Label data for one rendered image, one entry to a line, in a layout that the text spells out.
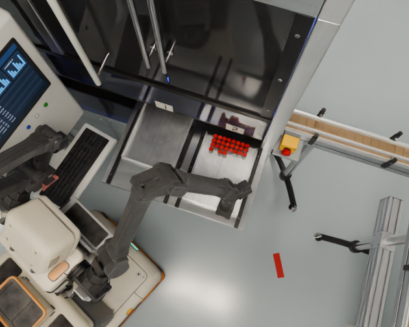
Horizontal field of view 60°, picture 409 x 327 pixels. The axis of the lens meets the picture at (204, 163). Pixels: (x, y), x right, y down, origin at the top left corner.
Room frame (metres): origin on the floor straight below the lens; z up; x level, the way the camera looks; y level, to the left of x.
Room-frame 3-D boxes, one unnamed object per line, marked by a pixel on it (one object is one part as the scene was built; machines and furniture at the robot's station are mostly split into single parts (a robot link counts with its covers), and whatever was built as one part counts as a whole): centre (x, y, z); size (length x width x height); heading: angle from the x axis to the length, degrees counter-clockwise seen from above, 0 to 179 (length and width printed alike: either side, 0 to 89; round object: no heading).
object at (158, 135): (0.64, 0.21, 0.90); 0.34 x 0.26 x 0.04; 161
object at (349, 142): (0.59, -0.70, 0.92); 0.69 x 0.16 x 0.16; 71
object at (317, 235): (0.15, -0.99, 0.07); 0.50 x 0.08 x 0.14; 71
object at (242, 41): (0.65, -0.06, 1.50); 0.43 x 0.01 x 0.59; 71
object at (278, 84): (0.58, -0.24, 1.40); 0.04 x 0.01 x 0.80; 71
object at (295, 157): (0.59, -0.41, 0.87); 0.14 x 0.13 x 0.02; 161
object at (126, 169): (0.52, 0.08, 0.87); 0.70 x 0.48 x 0.02; 71
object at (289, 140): (0.56, -0.38, 0.99); 0.08 x 0.07 x 0.07; 161
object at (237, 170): (0.44, -0.08, 0.90); 0.34 x 0.26 x 0.04; 161
